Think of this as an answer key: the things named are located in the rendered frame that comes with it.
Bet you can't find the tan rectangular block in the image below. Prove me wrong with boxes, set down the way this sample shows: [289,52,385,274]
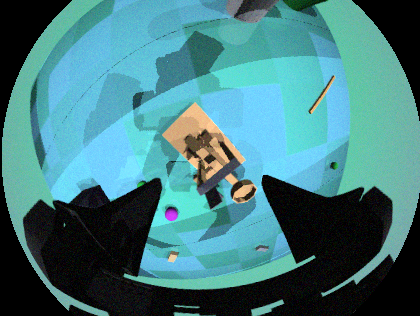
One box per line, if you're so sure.
[167,251,178,263]

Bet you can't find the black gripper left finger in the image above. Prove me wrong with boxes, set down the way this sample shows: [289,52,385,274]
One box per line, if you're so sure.
[52,178,162,278]

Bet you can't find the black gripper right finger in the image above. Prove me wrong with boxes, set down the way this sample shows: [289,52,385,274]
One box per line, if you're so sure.
[261,174,364,263]

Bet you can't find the dark purple ball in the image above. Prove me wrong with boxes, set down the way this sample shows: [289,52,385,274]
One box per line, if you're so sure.
[165,209,178,220]

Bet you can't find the brown wooden stick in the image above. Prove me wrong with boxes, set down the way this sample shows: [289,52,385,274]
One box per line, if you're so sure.
[308,76,335,114]

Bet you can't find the dark green cup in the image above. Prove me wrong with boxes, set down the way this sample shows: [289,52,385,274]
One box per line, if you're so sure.
[283,0,328,10]

